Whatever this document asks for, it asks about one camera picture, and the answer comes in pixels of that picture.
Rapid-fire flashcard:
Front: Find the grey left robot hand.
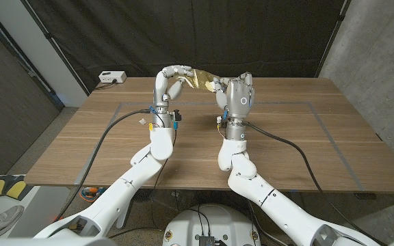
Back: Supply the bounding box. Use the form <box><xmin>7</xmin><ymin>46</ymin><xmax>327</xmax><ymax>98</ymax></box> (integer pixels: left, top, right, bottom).
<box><xmin>148</xmin><ymin>64</ymin><xmax>195</xmax><ymax>130</ymax></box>

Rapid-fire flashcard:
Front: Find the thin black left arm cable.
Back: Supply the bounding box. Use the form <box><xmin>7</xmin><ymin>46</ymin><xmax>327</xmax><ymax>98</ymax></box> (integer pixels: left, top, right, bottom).
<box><xmin>107</xmin><ymin>128</ymin><xmax>178</xmax><ymax>238</ymax></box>

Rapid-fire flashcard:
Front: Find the black backdrop stand pole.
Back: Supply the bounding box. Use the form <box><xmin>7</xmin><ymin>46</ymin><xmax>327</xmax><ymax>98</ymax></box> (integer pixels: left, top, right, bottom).
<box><xmin>315</xmin><ymin>0</ymin><xmax>352</xmax><ymax>78</ymax></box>
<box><xmin>21</xmin><ymin>0</ymin><xmax>90</xmax><ymax>96</ymax></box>

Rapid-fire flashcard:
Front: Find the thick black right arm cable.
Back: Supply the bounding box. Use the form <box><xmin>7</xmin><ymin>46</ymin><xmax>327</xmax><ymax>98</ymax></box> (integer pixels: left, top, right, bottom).
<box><xmin>246</xmin><ymin>121</ymin><xmax>386</xmax><ymax>246</ymax></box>

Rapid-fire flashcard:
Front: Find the gold foil envelope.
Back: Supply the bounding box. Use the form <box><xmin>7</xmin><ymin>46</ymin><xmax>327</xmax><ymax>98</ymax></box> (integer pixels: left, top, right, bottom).
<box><xmin>179</xmin><ymin>68</ymin><xmax>227</xmax><ymax>92</ymax></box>

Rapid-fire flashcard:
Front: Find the white floor platform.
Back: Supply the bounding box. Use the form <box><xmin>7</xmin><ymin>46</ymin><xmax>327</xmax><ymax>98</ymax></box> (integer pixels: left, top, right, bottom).
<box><xmin>0</xmin><ymin>174</ymin><xmax>71</xmax><ymax>240</ymax></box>

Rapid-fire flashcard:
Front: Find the white power strip box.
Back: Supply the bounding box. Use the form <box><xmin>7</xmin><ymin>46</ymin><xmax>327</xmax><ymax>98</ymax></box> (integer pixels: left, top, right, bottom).
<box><xmin>98</xmin><ymin>70</ymin><xmax>128</xmax><ymax>84</ymax></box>

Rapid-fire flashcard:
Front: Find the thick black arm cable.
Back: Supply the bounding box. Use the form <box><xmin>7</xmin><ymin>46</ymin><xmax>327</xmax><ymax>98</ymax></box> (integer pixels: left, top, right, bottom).
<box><xmin>55</xmin><ymin>108</ymin><xmax>153</xmax><ymax>220</ymax></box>
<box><xmin>246</xmin><ymin>121</ymin><xmax>386</xmax><ymax>246</ymax></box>

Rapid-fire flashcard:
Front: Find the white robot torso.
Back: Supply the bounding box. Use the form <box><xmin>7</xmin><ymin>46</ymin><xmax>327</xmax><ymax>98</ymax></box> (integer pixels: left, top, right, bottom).
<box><xmin>162</xmin><ymin>204</ymin><xmax>261</xmax><ymax>246</ymax></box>

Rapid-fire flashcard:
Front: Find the black backdrop curtain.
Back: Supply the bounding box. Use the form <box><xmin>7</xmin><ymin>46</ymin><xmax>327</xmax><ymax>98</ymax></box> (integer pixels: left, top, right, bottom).
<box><xmin>25</xmin><ymin>0</ymin><xmax>352</xmax><ymax>93</ymax></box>

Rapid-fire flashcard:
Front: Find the orange teal floor toy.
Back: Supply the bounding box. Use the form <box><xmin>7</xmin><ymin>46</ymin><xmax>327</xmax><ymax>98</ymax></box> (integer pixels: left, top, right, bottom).
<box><xmin>79</xmin><ymin>186</ymin><xmax>107</xmax><ymax>203</ymax></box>

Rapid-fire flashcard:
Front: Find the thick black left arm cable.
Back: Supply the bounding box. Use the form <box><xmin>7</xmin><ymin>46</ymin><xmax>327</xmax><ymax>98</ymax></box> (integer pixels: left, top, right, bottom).
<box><xmin>55</xmin><ymin>108</ymin><xmax>153</xmax><ymax>220</ymax></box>

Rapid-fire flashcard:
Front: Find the grey metal table leg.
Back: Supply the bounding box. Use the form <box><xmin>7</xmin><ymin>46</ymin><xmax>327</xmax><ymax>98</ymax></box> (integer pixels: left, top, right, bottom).
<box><xmin>116</xmin><ymin>200</ymin><xmax>133</xmax><ymax>230</ymax></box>

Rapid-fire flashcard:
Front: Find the black power strip cord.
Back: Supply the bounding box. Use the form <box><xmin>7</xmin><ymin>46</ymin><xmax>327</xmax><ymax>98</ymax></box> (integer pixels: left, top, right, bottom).
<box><xmin>94</xmin><ymin>79</ymin><xmax>118</xmax><ymax>92</ymax></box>

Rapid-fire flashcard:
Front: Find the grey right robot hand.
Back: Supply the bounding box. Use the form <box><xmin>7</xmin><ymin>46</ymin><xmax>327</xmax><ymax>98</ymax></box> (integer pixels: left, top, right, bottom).
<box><xmin>211</xmin><ymin>72</ymin><xmax>255</xmax><ymax>141</ymax></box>

